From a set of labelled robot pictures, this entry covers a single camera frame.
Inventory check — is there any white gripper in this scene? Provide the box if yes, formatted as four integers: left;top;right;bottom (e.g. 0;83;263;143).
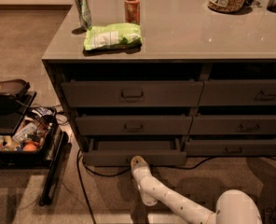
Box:
131;156;151;180

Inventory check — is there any grey drawer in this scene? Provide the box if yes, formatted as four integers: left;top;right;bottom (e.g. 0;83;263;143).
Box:
83;138;186;167
185;139;276;157
190;115;276;135
199;80;276;106
75;115;192;135
62;81;202;107

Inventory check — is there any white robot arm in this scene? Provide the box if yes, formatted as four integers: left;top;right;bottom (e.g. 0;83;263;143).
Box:
131;156;263;224

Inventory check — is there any grey drawer cabinet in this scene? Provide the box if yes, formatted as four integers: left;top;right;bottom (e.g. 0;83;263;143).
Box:
43;0;276;153

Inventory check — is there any black bin with groceries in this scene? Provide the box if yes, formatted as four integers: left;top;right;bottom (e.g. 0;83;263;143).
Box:
0;106;62;167

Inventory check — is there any orange fruit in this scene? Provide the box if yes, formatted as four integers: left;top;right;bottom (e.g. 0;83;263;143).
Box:
23;144;37;151

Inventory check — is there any green chip bag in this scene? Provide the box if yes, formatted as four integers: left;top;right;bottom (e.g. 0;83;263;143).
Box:
84;23;142;51

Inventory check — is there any black tray with lid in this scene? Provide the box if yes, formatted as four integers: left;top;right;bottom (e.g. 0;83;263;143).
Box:
0;79;30;100

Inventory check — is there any red soda can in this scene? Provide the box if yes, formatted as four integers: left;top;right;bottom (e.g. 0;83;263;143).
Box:
124;0;140;24

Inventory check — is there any green silver soda can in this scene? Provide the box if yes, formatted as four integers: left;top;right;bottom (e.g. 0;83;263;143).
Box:
75;0;92;30

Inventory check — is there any black floor cable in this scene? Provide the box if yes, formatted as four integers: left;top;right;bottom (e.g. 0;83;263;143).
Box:
76;148;214;224

